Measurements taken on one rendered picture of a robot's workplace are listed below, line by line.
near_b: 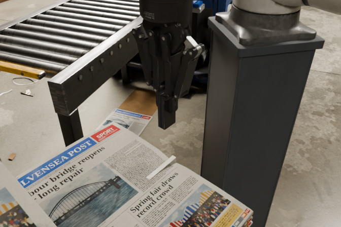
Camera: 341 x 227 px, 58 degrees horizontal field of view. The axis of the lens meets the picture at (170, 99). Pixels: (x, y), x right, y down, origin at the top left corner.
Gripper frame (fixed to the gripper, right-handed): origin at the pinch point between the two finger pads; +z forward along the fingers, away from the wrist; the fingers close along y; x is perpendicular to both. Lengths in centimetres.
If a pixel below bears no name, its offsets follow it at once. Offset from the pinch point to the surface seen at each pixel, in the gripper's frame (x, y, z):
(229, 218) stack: -2.6, 15.9, 13.1
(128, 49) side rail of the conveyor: 44, -61, 23
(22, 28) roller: 20, -101, 17
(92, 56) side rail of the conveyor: 22, -55, 16
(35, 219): -28.0, 11.8, -10.3
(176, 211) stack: -7.2, 8.7, 13.0
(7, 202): -28.7, 8.7, -10.3
